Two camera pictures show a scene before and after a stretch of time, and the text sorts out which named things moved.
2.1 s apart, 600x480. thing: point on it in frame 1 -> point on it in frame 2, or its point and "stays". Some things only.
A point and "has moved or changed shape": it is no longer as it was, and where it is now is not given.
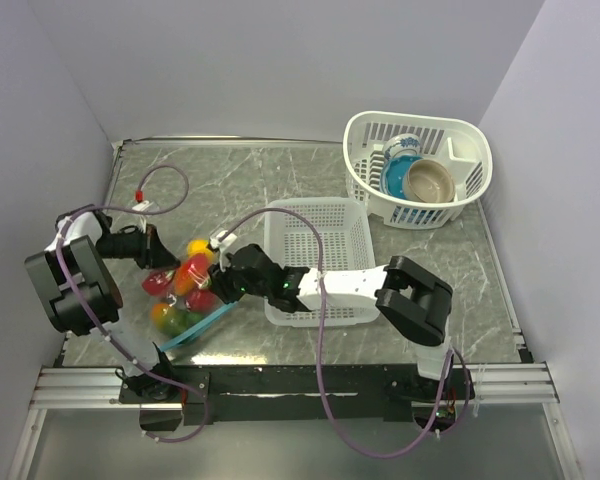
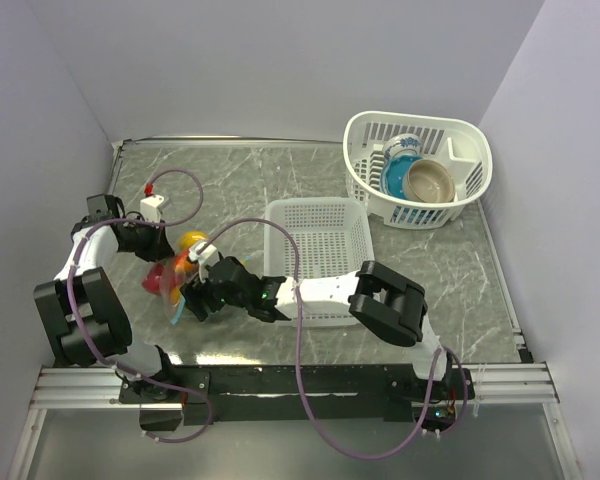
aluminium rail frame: x=96 y=388 stays
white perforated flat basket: x=347 y=244 stays
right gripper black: x=220 y=283 -> x=194 y=292
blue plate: x=393 y=174 stays
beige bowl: x=426 y=180 stays
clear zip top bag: x=183 y=300 has moved or changed shape
